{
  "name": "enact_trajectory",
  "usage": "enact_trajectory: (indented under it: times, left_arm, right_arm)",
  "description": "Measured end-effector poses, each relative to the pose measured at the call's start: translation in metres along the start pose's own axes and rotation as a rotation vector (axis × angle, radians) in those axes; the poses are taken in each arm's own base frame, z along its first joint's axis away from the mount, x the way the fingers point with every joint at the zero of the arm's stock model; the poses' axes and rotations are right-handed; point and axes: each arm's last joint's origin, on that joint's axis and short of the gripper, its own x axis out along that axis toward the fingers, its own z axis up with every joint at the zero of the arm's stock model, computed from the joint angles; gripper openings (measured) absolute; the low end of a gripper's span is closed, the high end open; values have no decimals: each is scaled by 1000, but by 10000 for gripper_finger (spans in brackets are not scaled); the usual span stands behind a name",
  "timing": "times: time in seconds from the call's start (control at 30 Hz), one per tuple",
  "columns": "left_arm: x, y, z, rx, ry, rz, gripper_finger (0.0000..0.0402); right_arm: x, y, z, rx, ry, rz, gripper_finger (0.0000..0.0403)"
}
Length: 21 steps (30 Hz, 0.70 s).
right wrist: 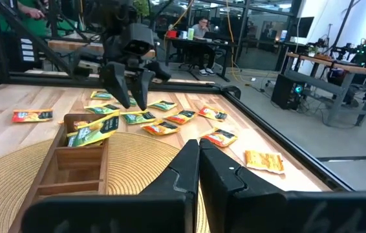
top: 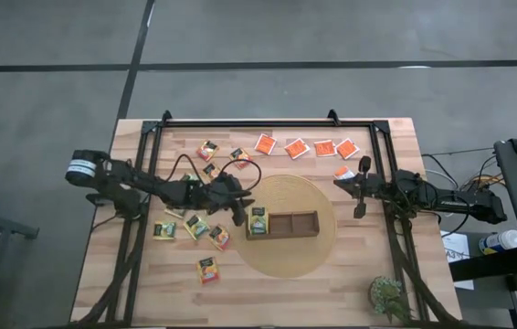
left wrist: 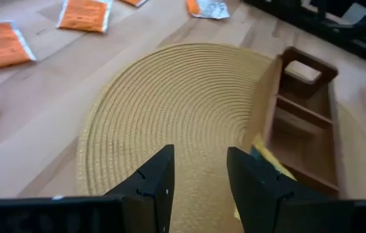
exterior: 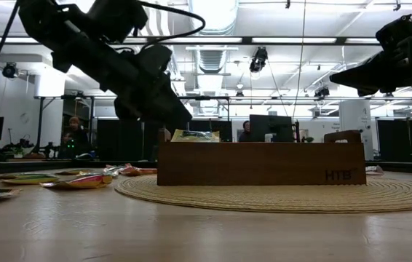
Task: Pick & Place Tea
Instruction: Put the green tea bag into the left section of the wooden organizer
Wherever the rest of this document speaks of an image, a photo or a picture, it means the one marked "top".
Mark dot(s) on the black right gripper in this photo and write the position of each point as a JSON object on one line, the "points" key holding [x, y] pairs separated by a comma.
{"points": [[369, 186]]}

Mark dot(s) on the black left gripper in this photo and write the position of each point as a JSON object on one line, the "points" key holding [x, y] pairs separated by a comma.
{"points": [[217, 194]]}

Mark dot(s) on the bright orange tea sachet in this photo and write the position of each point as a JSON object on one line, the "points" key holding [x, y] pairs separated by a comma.
{"points": [[325, 148], [297, 149], [265, 144], [343, 172], [347, 149]]}

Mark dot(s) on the yellow red fruit tea bag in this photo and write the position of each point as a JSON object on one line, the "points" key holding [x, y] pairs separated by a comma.
{"points": [[207, 151], [219, 237], [240, 157], [208, 270], [211, 170]]}

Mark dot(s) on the brown wooden tea organizer box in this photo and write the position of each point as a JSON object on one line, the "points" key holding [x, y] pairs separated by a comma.
{"points": [[295, 224]]}

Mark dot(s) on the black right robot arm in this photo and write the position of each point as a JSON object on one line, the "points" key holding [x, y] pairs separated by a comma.
{"points": [[459, 198]]}

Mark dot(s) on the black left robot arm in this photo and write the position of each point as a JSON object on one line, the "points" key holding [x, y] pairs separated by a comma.
{"points": [[153, 185]]}

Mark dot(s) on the round woven straw placemat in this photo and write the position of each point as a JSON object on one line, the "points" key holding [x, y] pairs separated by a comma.
{"points": [[286, 260]]}

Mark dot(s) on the small potted green plant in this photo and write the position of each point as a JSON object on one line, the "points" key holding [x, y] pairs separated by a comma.
{"points": [[388, 299]]}

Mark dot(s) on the white paper sheet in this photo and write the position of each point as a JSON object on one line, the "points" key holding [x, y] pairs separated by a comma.
{"points": [[457, 247]]}

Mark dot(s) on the black stand base bar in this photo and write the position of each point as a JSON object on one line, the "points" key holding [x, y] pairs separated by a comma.
{"points": [[487, 266]]}

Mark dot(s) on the white canister blue yellow label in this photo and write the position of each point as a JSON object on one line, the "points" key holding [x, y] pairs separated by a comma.
{"points": [[505, 240]]}

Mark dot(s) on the black aluminium rig frame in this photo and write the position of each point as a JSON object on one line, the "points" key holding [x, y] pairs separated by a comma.
{"points": [[263, 123]]}

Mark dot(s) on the grey side table frame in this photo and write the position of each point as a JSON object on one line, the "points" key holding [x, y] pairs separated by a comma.
{"points": [[3, 224]]}

